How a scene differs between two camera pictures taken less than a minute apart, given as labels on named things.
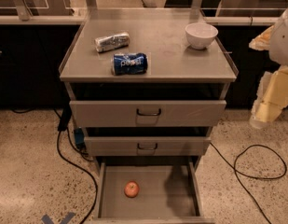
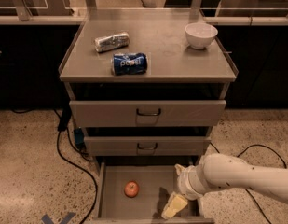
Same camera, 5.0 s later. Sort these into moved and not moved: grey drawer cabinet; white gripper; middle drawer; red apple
Moved: white gripper
Not moved: middle drawer; grey drawer cabinet; red apple
